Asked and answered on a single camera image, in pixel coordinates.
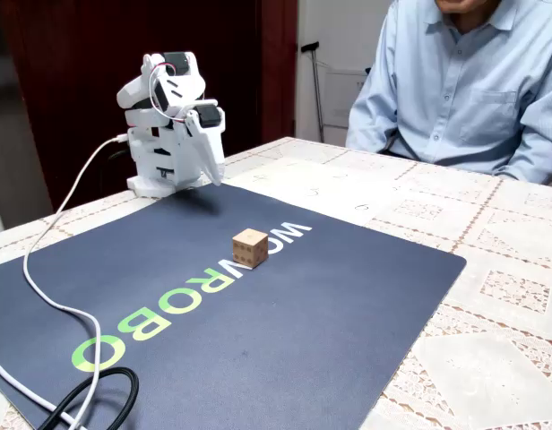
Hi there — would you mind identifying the person in light blue shirt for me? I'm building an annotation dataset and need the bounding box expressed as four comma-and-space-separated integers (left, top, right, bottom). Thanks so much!
345, 0, 552, 185

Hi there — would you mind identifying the white wall box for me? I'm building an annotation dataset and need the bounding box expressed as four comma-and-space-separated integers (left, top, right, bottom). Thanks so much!
323, 69, 369, 130

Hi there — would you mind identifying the white lace tablecloth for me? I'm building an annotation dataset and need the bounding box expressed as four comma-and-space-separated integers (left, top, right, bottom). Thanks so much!
0, 136, 552, 430

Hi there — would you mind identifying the thick black looped cable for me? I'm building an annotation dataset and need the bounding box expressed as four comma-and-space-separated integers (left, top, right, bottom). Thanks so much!
36, 366, 141, 430

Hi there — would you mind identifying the black metal crutch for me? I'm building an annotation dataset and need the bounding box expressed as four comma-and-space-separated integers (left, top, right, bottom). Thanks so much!
301, 41, 326, 143

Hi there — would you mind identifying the white cable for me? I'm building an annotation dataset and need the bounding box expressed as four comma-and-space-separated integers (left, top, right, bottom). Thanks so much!
0, 133, 129, 430

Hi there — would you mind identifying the dark red wooden door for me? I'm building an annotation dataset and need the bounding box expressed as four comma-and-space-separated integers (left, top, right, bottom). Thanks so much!
0, 0, 299, 211

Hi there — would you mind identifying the small wooden die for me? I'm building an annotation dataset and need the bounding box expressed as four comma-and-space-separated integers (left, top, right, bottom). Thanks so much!
231, 228, 269, 270

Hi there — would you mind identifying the dark blue WOWROBO mat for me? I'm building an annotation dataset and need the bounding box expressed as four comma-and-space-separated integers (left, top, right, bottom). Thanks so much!
0, 181, 468, 430

